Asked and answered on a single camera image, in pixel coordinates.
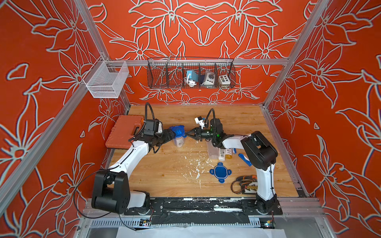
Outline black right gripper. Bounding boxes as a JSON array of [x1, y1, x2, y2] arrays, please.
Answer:
[[186, 127, 217, 143]]

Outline blue lid of jar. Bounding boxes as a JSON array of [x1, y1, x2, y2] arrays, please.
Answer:
[[170, 125, 187, 138], [209, 162, 232, 183]]

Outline clear jar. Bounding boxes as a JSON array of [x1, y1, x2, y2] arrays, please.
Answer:
[[207, 141, 220, 160], [174, 136, 185, 147]]

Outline orange cap lotion bottle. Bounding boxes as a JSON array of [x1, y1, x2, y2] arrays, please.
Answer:
[[225, 148, 233, 159]]

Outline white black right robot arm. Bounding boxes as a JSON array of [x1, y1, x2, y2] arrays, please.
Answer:
[[186, 119, 278, 214]]

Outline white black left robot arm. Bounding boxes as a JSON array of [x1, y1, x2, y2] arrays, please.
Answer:
[[91, 119, 176, 215]]

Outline orange plastic tool case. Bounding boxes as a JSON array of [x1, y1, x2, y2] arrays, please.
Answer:
[[105, 115, 144, 149]]

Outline blue white item in basket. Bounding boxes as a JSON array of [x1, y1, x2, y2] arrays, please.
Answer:
[[185, 70, 198, 87]]

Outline white grey device in basket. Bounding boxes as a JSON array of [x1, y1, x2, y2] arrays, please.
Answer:
[[200, 71, 215, 87]]

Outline white button box in basket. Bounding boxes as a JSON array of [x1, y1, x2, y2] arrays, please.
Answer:
[[218, 74, 231, 89]]

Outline orange black pliers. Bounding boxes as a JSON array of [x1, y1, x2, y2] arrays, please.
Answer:
[[236, 175, 257, 183]]

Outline black charger board with connectors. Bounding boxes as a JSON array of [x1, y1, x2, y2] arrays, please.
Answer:
[[240, 181, 258, 194]]

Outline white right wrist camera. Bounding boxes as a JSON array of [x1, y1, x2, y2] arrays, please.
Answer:
[[194, 116, 207, 130]]

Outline black wire wall basket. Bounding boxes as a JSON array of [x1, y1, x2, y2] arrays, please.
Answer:
[[147, 57, 236, 89]]

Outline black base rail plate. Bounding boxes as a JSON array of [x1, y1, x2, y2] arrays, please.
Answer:
[[124, 197, 283, 215]]

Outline clear plastic wall bin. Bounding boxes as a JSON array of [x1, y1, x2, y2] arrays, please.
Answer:
[[82, 58, 130, 99]]

